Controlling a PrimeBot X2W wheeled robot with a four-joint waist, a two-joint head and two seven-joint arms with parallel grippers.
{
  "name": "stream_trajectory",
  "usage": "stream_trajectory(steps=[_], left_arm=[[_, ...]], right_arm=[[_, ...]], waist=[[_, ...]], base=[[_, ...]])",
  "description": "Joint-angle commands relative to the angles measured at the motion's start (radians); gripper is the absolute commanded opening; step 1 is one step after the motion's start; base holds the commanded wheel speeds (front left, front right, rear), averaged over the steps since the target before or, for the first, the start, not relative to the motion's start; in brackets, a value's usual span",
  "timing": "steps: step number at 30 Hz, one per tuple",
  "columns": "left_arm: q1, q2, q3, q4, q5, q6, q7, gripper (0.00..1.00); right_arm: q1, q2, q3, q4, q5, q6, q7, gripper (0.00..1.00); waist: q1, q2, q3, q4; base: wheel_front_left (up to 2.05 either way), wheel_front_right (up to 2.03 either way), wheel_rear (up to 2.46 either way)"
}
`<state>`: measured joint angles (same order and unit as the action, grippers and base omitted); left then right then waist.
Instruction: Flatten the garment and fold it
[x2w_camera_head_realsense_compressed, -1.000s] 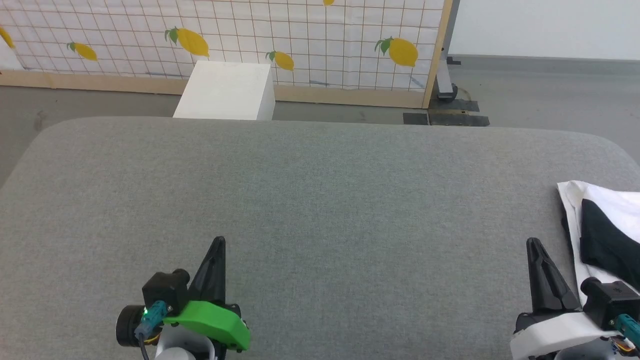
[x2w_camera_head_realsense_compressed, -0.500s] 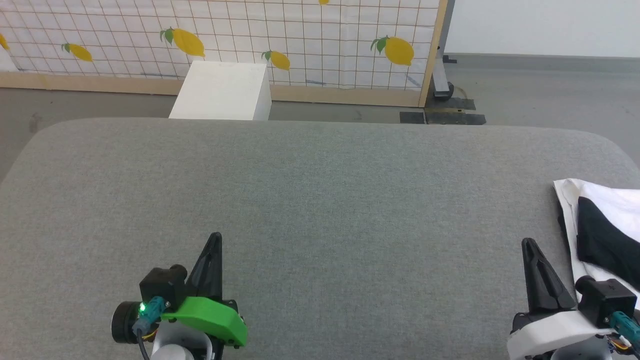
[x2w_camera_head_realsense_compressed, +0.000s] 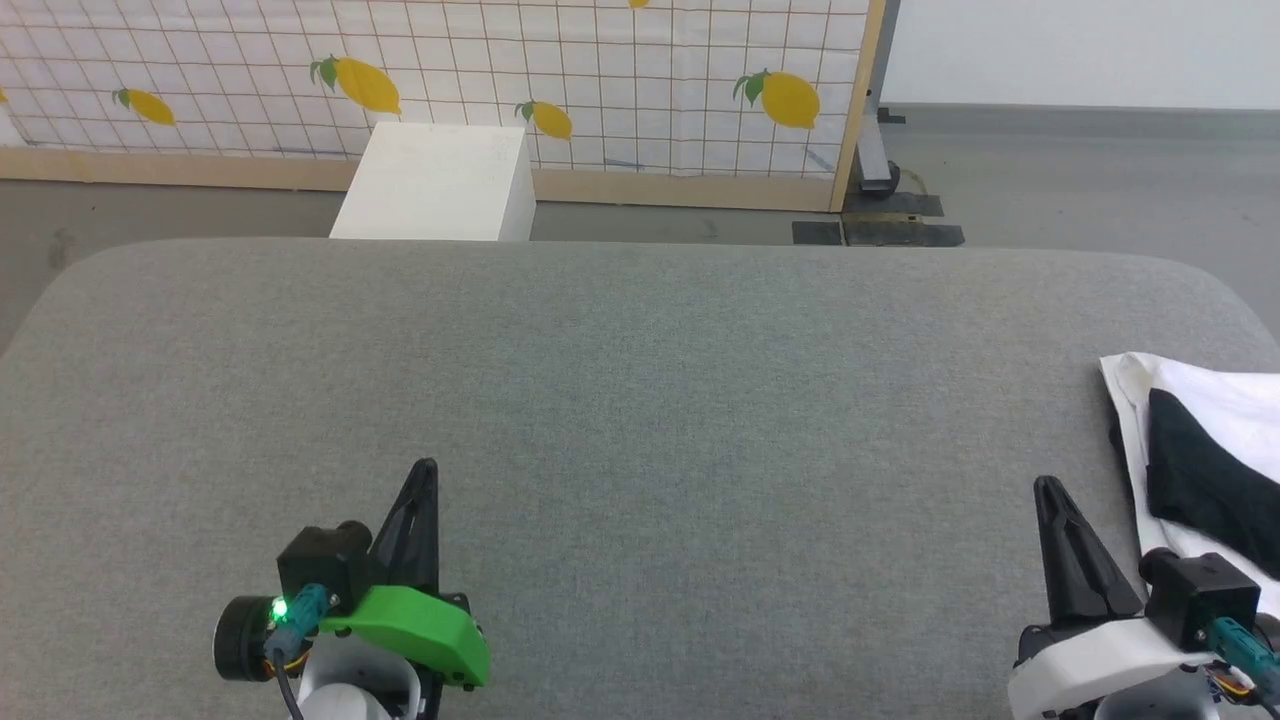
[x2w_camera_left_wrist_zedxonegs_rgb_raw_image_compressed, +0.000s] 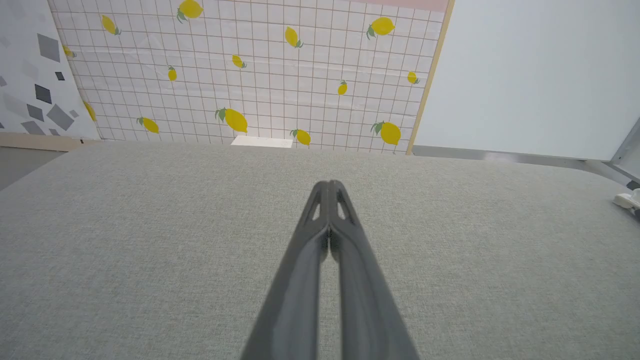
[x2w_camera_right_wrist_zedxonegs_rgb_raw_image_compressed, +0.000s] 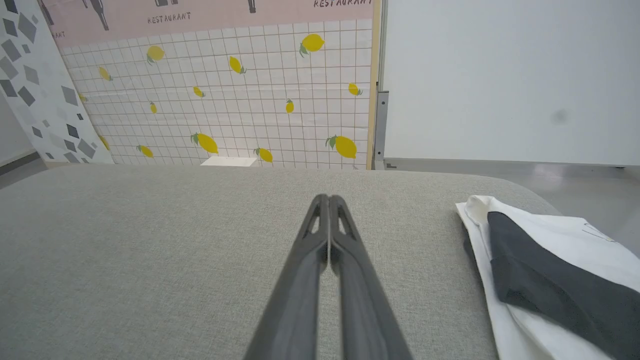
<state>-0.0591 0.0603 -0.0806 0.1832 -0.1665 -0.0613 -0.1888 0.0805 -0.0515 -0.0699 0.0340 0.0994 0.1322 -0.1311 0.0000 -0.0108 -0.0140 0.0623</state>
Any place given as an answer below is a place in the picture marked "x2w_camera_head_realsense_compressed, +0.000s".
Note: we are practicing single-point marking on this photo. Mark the lemon print wooden-framed screen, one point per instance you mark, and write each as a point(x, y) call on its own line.
point(600, 60)

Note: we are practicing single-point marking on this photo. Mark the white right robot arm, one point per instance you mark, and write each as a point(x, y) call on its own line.
point(1160, 700)

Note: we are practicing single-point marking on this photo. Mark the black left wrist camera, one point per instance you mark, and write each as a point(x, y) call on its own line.
point(320, 565)

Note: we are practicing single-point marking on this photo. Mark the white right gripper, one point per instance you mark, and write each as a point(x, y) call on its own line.
point(1090, 660)

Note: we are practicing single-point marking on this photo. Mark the grey fabric sofa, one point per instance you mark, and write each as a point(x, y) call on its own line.
point(650, 430)

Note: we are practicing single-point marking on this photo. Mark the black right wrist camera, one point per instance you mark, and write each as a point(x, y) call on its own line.
point(1205, 600)

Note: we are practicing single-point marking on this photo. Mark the white rectangular box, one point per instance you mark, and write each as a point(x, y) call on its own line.
point(440, 185)

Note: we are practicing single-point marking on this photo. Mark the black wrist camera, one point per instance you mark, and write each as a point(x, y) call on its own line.
point(1205, 600)
point(320, 565)

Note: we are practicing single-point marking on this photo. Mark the grey metal screen stand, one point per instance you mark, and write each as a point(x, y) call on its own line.
point(873, 150)

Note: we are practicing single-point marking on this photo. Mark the wide black floor plate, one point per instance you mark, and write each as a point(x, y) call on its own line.
point(905, 234)

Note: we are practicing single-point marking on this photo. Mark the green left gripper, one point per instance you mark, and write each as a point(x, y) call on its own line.
point(425, 630)

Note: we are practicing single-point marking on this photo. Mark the long black floor plate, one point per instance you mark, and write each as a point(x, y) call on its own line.
point(895, 204)

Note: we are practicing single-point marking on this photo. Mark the black and white garment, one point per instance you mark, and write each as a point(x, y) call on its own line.
point(1220, 400)

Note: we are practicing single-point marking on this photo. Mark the small black floor plate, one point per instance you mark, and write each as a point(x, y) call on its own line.
point(817, 233)

